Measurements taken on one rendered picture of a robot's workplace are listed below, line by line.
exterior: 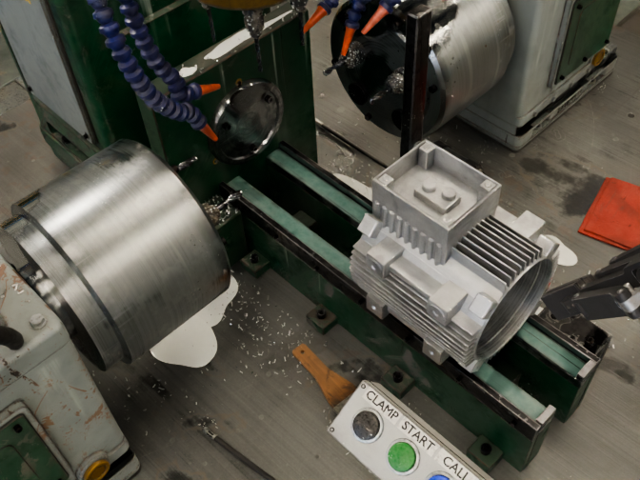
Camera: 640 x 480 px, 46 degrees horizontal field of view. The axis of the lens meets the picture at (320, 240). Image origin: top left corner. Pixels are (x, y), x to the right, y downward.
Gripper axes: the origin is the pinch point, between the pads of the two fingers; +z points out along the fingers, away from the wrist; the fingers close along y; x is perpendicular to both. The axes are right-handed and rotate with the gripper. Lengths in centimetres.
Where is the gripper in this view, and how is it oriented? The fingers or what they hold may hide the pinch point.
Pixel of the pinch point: (573, 297)
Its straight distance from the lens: 79.8
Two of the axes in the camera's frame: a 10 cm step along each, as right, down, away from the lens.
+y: -7.3, 5.4, -4.2
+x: 6.1, 7.9, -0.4
